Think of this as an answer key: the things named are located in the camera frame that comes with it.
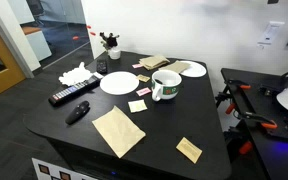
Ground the large white plate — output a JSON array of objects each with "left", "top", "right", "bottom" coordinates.
[{"left": 100, "top": 71, "right": 139, "bottom": 95}]

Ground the small black remote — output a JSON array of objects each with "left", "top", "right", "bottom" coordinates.
[{"left": 96, "top": 60, "right": 107, "bottom": 74}]

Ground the orange handled clamp upper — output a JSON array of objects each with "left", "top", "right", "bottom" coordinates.
[{"left": 226, "top": 79, "right": 251, "bottom": 89}]

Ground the orange handled clamp lower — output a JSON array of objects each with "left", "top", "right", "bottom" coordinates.
[{"left": 241, "top": 112, "right": 277, "bottom": 129}]

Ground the checker calibration board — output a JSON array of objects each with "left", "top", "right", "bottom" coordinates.
[{"left": 32, "top": 158, "right": 96, "bottom": 180}]

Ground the white vase with dark flowers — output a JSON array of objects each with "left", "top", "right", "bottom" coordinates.
[{"left": 100, "top": 32, "right": 121, "bottom": 60}]

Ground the white plate at back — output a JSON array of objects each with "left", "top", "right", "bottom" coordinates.
[{"left": 181, "top": 61, "right": 207, "bottom": 77}]

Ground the small tan packet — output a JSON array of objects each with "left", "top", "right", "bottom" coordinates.
[
  {"left": 176, "top": 137, "right": 202, "bottom": 164},
  {"left": 136, "top": 74, "right": 150, "bottom": 82}
]

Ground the black curved remote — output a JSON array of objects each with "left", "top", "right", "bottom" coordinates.
[{"left": 65, "top": 101, "right": 90, "bottom": 125}]

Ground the small tan packet front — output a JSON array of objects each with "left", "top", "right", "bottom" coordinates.
[{"left": 176, "top": 137, "right": 202, "bottom": 164}]

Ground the black side table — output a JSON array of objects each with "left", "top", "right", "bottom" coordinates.
[{"left": 218, "top": 68, "right": 288, "bottom": 180}]

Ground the brown napkin on plate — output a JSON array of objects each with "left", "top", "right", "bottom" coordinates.
[{"left": 161, "top": 61, "right": 190, "bottom": 73}]

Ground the pale yellow tea packet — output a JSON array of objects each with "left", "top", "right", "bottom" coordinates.
[{"left": 128, "top": 100, "right": 147, "bottom": 113}]

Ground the pink packet at back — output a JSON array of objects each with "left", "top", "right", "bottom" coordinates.
[{"left": 132, "top": 64, "right": 143, "bottom": 69}]

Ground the green and white mug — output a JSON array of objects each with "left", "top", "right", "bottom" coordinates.
[{"left": 151, "top": 70, "right": 182, "bottom": 101}]

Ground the small tan packet middle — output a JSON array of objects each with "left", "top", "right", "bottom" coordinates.
[{"left": 136, "top": 74, "right": 150, "bottom": 82}]

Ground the large brown paper bag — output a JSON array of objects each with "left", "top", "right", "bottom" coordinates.
[{"left": 92, "top": 106, "right": 146, "bottom": 158}]

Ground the orange handled clamp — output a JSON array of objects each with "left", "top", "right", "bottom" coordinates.
[
  {"left": 241, "top": 112, "right": 277, "bottom": 129},
  {"left": 226, "top": 79, "right": 251, "bottom": 89}
]

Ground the pink sugar packet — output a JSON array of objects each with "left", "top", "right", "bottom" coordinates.
[{"left": 136, "top": 87, "right": 152, "bottom": 96}]

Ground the long black remote control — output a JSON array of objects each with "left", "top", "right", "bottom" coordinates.
[{"left": 48, "top": 76, "right": 100, "bottom": 107}]

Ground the white wall device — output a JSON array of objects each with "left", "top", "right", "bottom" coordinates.
[{"left": 257, "top": 21, "right": 284, "bottom": 48}]

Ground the crumpled white tissue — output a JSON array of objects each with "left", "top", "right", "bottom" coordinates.
[{"left": 59, "top": 62, "right": 92, "bottom": 86}]

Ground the stack of brown napkins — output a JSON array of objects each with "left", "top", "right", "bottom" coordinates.
[{"left": 139, "top": 55, "right": 169, "bottom": 70}]

